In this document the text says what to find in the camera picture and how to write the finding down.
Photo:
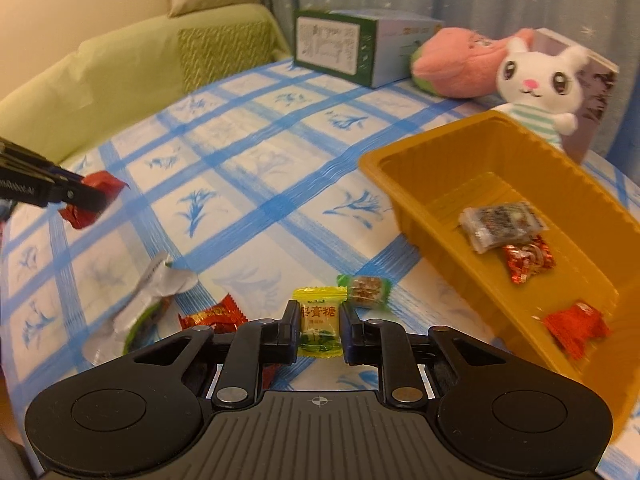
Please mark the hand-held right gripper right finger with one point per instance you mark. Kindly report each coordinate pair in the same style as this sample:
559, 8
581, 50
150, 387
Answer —
350, 335

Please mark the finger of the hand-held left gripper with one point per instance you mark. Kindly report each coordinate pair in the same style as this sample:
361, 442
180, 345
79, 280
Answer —
45, 165
80, 197

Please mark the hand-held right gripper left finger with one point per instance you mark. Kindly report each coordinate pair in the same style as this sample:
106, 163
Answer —
291, 332

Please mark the long red snack bar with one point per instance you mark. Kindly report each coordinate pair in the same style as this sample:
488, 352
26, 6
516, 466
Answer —
107, 182

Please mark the yellow candy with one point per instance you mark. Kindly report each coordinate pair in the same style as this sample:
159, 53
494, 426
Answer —
320, 320

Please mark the green brown candy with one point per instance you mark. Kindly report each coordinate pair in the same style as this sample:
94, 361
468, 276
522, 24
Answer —
367, 290

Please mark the white and green torn wrapper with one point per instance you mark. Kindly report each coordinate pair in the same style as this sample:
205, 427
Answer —
150, 285

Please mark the dark brown snack packet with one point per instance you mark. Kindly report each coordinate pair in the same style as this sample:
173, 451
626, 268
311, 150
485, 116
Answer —
495, 225

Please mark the orange plastic tray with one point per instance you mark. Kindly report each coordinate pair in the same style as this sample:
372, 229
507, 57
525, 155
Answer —
450, 170

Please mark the red patterned foil candy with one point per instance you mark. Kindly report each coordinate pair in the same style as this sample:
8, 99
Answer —
527, 259

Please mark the wide red snack packet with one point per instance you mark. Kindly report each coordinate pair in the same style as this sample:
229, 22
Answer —
575, 332

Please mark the green covered sofa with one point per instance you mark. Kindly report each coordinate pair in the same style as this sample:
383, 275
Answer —
100, 75

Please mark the blue checked tablecloth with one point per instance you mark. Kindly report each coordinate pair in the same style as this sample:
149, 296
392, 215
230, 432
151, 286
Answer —
275, 185

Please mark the green cardboard box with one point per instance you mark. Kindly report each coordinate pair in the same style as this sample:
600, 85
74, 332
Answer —
340, 45

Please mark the pink plush toy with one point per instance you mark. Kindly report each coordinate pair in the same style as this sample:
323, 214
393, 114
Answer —
460, 65

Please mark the white bunny plush toy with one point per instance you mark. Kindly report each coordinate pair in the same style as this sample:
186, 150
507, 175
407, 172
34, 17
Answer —
535, 80

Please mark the white purple cardboard box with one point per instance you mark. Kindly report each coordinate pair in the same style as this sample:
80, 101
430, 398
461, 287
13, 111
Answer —
595, 105

